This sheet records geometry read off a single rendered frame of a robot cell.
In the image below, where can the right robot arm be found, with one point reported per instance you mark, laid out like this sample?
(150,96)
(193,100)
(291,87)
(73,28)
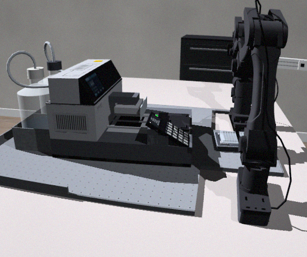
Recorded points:
(240,38)

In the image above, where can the white multi-well plate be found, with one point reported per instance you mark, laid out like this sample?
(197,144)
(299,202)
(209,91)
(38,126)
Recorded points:
(229,137)

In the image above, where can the white plastic bottle with cap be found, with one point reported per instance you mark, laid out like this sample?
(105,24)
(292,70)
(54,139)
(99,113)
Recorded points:
(32,101)

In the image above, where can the black raised edge strip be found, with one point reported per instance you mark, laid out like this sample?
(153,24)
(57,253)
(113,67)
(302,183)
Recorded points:
(30,183)

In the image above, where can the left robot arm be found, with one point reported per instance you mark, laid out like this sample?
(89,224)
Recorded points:
(258,145)

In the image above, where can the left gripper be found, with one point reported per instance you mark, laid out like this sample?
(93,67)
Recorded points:
(240,112)

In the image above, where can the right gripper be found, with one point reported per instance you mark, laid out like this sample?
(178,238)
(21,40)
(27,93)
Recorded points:
(228,47)

